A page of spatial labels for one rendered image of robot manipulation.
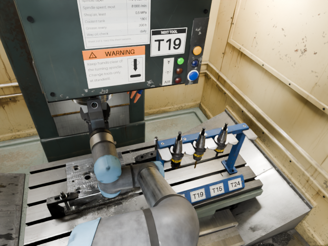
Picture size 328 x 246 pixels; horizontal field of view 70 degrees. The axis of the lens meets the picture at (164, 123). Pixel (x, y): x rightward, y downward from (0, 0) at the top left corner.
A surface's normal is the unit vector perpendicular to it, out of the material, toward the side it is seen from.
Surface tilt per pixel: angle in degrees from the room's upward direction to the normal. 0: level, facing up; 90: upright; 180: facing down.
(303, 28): 90
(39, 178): 0
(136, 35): 90
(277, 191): 24
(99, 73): 90
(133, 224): 14
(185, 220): 36
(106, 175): 91
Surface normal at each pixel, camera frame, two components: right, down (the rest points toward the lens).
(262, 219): -0.33, -0.62
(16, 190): 0.44, -0.76
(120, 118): 0.34, 0.63
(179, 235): 0.53, -0.47
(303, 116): -0.94, 0.18
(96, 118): 0.29, 0.21
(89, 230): -0.07, -0.93
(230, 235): 0.19, -0.77
